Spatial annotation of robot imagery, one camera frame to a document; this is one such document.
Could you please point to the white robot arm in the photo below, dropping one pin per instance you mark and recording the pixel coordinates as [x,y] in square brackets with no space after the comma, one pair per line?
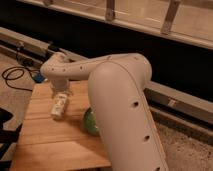
[130,137]

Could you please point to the black clamp on rail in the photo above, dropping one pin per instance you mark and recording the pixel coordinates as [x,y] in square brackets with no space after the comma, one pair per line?
[52,47]

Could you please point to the blue box on floor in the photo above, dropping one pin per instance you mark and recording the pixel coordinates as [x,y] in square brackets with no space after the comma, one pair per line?
[38,78]

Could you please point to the black chair base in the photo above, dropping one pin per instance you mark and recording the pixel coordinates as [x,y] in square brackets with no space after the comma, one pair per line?
[7,137]

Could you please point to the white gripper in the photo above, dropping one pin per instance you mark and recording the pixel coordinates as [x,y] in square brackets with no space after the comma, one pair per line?
[60,86]

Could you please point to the metal floor rail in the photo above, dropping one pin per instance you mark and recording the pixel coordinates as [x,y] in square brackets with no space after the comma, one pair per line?
[115,78]

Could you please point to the green ceramic bowl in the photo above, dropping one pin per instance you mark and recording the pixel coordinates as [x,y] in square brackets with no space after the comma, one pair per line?
[89,123]

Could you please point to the white plastic bottle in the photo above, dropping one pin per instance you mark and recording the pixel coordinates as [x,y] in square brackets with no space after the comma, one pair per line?
[59,105]

